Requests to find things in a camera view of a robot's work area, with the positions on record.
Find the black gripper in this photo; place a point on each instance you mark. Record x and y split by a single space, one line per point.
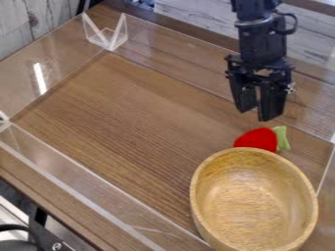
260 64

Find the red felt strawberry toy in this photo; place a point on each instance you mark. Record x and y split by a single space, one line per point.
267 138

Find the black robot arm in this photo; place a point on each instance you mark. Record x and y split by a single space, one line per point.
260 7

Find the oval wooden bowl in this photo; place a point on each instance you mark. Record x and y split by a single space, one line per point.
252 202

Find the clear acrylic corner bracket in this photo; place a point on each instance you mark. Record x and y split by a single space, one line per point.
105 38

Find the black table clamp bracket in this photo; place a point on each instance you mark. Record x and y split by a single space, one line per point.
48 242

